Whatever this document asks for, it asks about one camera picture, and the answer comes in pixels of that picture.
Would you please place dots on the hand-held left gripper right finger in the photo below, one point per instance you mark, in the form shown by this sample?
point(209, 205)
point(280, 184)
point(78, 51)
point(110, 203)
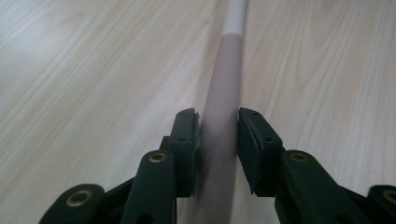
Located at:
point(260, 155)

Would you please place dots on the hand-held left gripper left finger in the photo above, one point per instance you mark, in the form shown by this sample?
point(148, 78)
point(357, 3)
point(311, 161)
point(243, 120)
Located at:
point(185, 155)

